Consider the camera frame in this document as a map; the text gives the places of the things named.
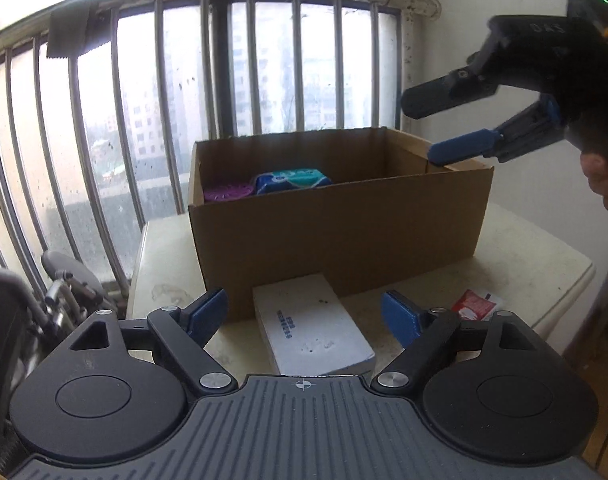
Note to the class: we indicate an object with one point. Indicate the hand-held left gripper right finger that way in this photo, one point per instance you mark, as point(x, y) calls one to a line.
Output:
point(401, 317)

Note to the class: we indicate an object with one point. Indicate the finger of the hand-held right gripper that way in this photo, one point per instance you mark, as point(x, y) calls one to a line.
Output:
point(433, 97)
point(463, 145)

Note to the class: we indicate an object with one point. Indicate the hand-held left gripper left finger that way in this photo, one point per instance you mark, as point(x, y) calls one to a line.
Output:
point(206, 315)

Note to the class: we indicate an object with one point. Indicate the red white toothpaste tube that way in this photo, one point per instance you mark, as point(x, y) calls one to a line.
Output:
point(476, 305)

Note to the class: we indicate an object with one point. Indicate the white soap box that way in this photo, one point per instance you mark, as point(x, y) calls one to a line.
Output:
point(309, 325)

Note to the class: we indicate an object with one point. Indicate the brown cardboard box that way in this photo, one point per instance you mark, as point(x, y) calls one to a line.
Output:
point(344, 230)

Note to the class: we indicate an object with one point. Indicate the purple air freshener jar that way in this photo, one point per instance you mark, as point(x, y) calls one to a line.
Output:
point(229, 193)

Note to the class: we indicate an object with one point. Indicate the blue wet wipes pack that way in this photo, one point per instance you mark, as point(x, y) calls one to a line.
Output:
point(294, 180)

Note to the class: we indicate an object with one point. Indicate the black folded wheelchair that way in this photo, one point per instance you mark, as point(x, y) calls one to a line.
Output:
point(14, 320)

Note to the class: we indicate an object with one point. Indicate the grey cloth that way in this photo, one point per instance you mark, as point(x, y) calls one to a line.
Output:
point(71, 30)

